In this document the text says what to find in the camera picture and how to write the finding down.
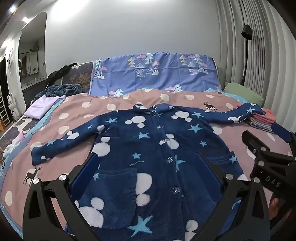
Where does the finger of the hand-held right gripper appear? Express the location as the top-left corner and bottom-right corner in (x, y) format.
(242, 130), (296, 166)
(271, 122), (296, 148)

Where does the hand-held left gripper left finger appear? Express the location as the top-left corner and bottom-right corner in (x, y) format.
(22, 152), (101, 241)

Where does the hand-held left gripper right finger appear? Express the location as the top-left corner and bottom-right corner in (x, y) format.
(194, 151), (271, 241)

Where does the navy star-print fleece pajama top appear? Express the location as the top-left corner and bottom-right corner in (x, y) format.
(31, 103), (266, 241)

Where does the person's right hand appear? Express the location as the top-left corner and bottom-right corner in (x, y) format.
(269, 197), (287, 219)

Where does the grey patterned folded garment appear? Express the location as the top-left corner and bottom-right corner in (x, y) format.
(246, 117), (276, 134)

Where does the green pillow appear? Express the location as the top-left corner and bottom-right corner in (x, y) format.
(223, 82), (264, 108)

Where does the pink white-dotted blanket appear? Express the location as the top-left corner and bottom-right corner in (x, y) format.
(0, 89), (295, 241)

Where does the grey pleated curtain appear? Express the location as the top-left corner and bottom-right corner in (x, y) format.
(216, 0), (296, 135)

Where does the white and pink plush toy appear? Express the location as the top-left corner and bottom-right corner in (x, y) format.
(3, 131), (25, 157)

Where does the dark deer-print bed sheet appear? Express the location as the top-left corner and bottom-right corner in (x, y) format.
(0, 113), (47, 172)

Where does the lavender folded cloth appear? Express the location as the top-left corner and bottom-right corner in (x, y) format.
(23, 95), (64, 120)

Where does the dark teal fleece blanket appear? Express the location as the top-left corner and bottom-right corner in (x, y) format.
(33, 84), (84, 101)

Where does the dark grey cabinet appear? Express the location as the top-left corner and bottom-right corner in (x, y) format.
(22, 79), (50, 109)

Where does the white cat figurine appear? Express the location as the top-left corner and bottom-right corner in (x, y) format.
(7, 93), (20, 121)

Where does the dark branch-print headboard cover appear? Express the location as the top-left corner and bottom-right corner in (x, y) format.
(62, 62), (94, 94)

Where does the white ladder rack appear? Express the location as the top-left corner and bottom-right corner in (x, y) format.
(0, 91), (10, 126)

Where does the black floor lamp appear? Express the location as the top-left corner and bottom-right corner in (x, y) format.
(240, 24), (253, 85)

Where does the black garment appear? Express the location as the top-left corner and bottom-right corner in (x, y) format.
(46, 63), (79, 88)

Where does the blue tree-print sheet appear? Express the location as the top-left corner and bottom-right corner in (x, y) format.
(89, 52), (224, 98)

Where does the white bear wall clock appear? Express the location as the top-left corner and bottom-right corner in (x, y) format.
(6, 48), (14, 75)

